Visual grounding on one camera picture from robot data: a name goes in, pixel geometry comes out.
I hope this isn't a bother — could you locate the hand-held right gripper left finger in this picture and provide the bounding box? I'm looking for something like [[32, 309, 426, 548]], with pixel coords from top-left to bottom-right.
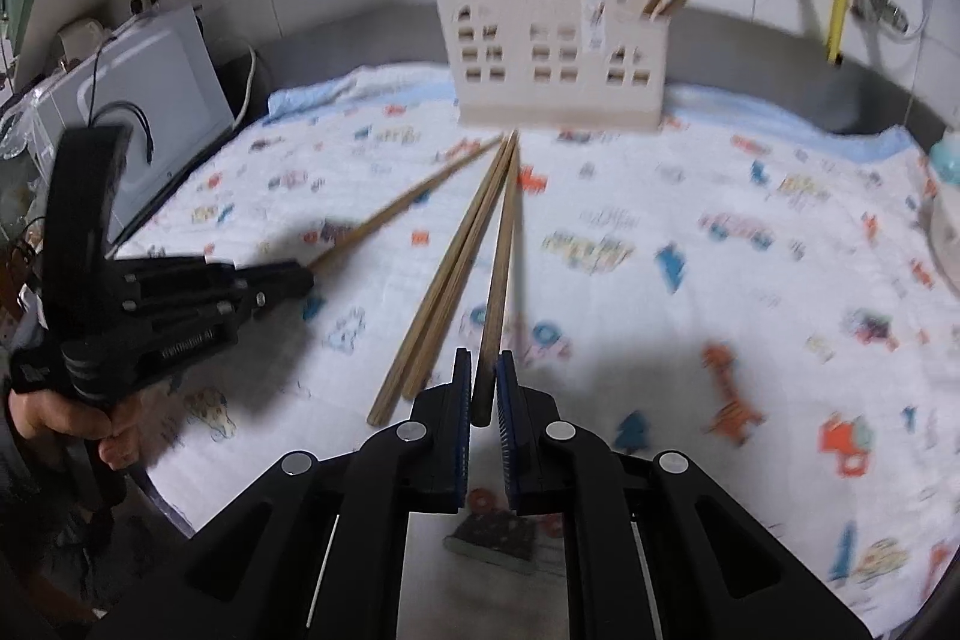
[[90, 347, 475, 640]]

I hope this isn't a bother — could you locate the cartoon printed white cloth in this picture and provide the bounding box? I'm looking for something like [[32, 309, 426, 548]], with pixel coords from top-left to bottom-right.
[[112, 62, 960, 640]]

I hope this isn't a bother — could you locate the person's left hand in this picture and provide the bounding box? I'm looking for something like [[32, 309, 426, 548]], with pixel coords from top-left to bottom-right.
[[11, 389, 143, 474]]

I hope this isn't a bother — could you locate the blue and white bottle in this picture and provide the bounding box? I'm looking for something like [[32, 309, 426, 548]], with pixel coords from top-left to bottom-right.
[[930, 131, 960, 185]]

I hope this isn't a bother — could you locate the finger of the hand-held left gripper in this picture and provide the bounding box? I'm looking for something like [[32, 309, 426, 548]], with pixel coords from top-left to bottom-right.
[[124, 293, 269, 339], [112, 257, 316, 304]]

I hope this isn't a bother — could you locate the black cable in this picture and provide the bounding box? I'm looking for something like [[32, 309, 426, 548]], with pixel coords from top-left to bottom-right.
[[88, 101, 155, 163]]

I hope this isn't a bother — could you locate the white power cable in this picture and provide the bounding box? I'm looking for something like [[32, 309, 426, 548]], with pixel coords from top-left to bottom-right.
[[227, 47, 260, 129]]

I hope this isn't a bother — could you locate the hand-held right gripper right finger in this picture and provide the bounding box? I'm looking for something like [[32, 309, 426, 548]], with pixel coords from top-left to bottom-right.
[[495, 350, 871, 640]]

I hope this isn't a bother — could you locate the metal water valve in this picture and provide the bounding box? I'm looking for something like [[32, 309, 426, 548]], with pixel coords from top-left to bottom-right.
[[862, 0, 913, 32]]

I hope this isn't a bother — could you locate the white microwave oven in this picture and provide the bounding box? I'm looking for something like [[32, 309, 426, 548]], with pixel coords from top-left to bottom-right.
[[34, 6, 235, 236]]

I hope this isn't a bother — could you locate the white jug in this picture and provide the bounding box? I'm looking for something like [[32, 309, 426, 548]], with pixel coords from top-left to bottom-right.
[[56, 17, 107, 69]]

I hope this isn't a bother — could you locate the beige plastic chopstick holder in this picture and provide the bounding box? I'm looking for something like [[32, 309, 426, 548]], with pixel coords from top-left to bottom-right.
[[436, 0, 672, 133]]

